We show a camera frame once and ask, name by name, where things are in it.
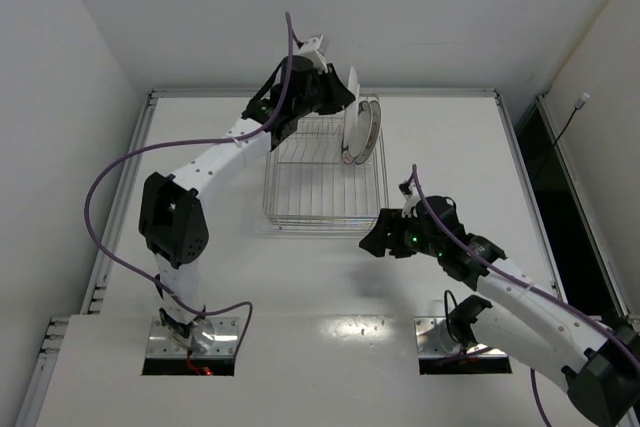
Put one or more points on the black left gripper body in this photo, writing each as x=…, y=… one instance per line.
x=326, y=89

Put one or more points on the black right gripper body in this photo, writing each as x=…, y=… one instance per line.
x=390, y=233

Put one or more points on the dark green rimmed plate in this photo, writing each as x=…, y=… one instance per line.
x=359, y=137

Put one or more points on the orange sunburst plate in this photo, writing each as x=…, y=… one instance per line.
x=350, y=117

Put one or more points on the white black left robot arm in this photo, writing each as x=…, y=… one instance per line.
x=172, y=216

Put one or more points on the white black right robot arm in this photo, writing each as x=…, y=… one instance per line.
x=595, y=367

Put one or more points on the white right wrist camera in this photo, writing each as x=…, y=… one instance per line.
x=412, y=199

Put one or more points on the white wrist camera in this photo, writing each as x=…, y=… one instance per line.
x=412, y=199
x=314, y=49

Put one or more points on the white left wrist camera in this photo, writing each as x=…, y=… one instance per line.
x=314, y=49

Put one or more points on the steel wire dish rack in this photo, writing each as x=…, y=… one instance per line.
x=310, y=189

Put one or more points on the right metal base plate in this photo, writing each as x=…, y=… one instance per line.
x=435, y=344

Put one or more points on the metal base plate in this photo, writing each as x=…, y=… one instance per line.
x=435, y=344
x=215, y=338

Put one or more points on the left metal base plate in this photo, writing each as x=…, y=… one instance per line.
x=215, y=338

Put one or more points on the aluminium table frame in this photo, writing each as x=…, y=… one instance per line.
x=329, y=329

